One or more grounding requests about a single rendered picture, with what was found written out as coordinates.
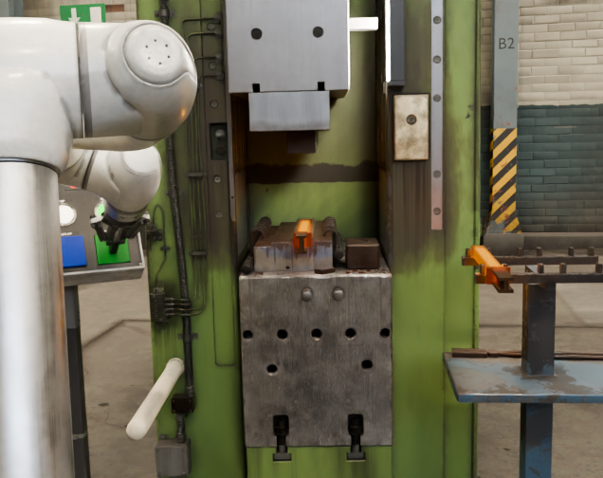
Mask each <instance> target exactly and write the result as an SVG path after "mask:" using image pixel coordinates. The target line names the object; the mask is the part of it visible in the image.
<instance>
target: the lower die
mask: <svg viewBox="0 0 603 478"><path fill-rule="evenodd" d="M302 219H312V221H311V228H310V232H312V247H308V249H307V254H296V252H297V247H293V233H296V232H297V231H298V228H299V224H300V221H301V219H298V220H297V222H281V224H280V226H270V228H269V230H268V231H267V234H266V235H265V239H262V234H261V236H260V238H259V239H258V241H257V243H256V244H255V246H254V271H255V272H262V271H292V270H293V271H308V270H315V268H319V267H333V246H332V232H331V231H328V232H327V233H326V234H325V236H323V221H315V218H302ZM286 266H289V269H286V268H285V267H286Z"/></svg>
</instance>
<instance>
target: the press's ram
mask: <svg viewBox="0 0 603 478"><path fill-rule="evenodd" d="M225 12H226V36H227V60H228V92H229V93H230V94H232V95H234V96H237V97H239V98H242V99H244V100H247V101H248V93H263V92H298V91H329V97H330V99H331V98H344V97H345V96H346V94H347V92H348V91H349V89H350V72H349V31H363V30H377V29H378V18H377V17H360V18H349V10H348V0H225Z"/></svg>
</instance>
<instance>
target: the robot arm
mask: <svg viewBox="0 0 603 478"><path fill-rule="evenodd" d="M77 28H78V38H77ZM78 43H79V51H78ZM79 57H80V64H79ZM80 71H81V78H80ZM81 85H82V93H81ZM196 88H197V74H196V68H195V64H194V59H193V56H192V53H191V51H190V49H189V48H188V46H187V44H186V43H185V41H184V40H183V39H182V37H181V36H180V35H179V34H178V33H177V32H176V31H174V30H173V29H172V28H170V27H168V26H166V25H164V24H161V23H159V22H156V21H149V20H137V21H131V22H127V23H90V22H77V25H76V22H67V21H59V20H53V19H48V18H31V17H0V478H75V469H74V451H73V435H72V418H71V402H70V386H69V369H68V353H67V335H66V319H65V303H64V271H63V254H62V237H61V221H60V204H59V188H58V183H59V184H62V185H65V186H71V187H76V188H79V189H83V190H86V191H89V192H91V193H94V194H96V195H98V196H100V197H101V198H103V206H104V212H102V213H101V215H100V216H95V215H90V216H89V217H90V224H91V228H93V229H94V230H96V233H97V235H98V236H99V239H100V241H101V242H104V241H105V242H106V246H109V251H110V254H116V253H117V251H118V248H119V245H122V244H125V238H128V239H133V238H134V237H135V236H136V235H137V234H138V233H139V232H140V231H141V230H142V229H143V227H144V226H146V225H148V224H149V223H151V219H150V214H149V212H148V211H146V210H147V207H148V205H149V203H150V202H151V201H152V199H153V198H154V196H155V194H156V192H157V190H158V187H159V184H160V179H161V171H162V165H161V158H160V155H159V153H158V151H157V149H156V148H155V146H154V145H156V144H157V143H159V142H160V141H161V140H162V139H164V138H166V137H168V136H169V135H171V134H172V133H173V132H174V131H175V130H176V129H177V128H178V127H179V126H180V125H181V124H182V123H183V122H184V121H185V119H186V118H187V116H188V115H189V114H190V112H191V110H192V106H193V102H194V99H195V95H196ZM102 222H103V223H104V224H106V225H108V228H107V229H106V232H104V229H103V227H102ZM118 228H119V230H118Z"/></svg>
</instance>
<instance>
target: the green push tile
mask: <svg viewBox="0 0 603 478"><path fill-rule="evenodd" d="M94 240H95V248H96V254H97V261H98V266H100V265H111V264H121V263H130V262H131V259H130V252H129V247H128V240H127V238H125V244H122V245H119V248H118V251H117V253H116V254H110V251H109V246H106V242H105V241H104V242H101V241H100V239H99V236H98V235H94Z"/></svg>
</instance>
